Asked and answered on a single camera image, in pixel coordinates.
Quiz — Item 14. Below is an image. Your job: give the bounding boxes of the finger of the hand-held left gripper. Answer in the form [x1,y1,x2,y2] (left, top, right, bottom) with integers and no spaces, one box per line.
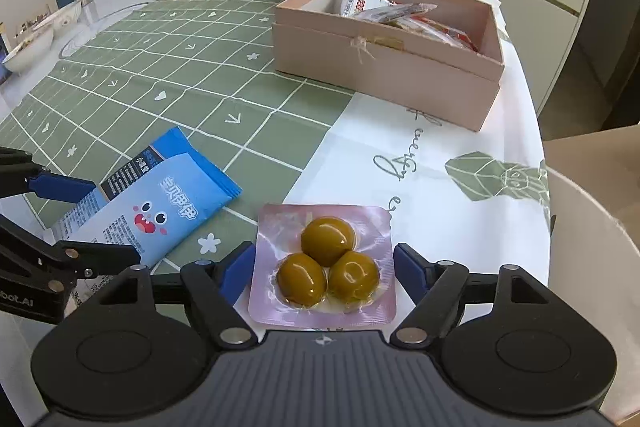
[0,212,144,280]
[0,147,98,208]

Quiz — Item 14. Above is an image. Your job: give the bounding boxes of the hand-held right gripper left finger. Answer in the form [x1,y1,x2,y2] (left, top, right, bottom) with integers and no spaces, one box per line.
[97,241,259,351]

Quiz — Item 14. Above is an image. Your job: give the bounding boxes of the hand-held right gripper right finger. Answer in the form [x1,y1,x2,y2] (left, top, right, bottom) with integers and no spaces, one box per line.
[390,243,553,350]

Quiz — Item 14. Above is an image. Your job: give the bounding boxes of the blue snack packet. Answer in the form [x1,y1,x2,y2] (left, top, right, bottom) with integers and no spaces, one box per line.
[50,126,243,268]

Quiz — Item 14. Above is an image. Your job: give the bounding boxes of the pink packet of green plums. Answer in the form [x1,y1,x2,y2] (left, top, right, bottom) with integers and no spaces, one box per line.
[248,203,399,328]

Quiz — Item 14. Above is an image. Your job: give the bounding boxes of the pink cardboard box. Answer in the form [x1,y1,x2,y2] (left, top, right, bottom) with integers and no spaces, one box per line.
[271,0,506,132]

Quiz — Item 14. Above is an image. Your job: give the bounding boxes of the white bowl with food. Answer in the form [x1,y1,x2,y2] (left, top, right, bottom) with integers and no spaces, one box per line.
[2,27,56,72]

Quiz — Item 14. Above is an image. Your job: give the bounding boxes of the round glass plate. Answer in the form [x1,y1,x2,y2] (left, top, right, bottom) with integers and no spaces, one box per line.
[57,2,151,58]

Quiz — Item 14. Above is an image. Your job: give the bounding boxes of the white patterned bowl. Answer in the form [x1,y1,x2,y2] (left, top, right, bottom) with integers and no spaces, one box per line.
[30,0,83,35]

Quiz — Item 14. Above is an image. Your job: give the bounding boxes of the green checked tablecloth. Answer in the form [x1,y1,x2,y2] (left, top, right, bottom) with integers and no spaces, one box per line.
[0,0,548,343]

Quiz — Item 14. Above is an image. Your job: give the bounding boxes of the white round-backed chair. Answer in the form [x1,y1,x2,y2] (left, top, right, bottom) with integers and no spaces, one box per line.
[542,164,640,427]

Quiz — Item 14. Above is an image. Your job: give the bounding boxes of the snack packets inside box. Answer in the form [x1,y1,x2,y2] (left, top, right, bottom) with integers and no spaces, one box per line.
[400,17,478,52]

